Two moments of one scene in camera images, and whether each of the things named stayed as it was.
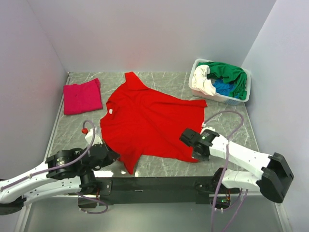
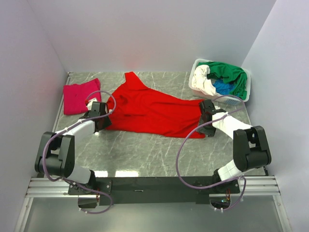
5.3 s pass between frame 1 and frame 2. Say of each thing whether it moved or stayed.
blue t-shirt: stayed
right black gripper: moved
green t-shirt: stayed
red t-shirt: moved
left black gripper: moved
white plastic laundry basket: stayed
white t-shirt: stayed
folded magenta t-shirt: stayed
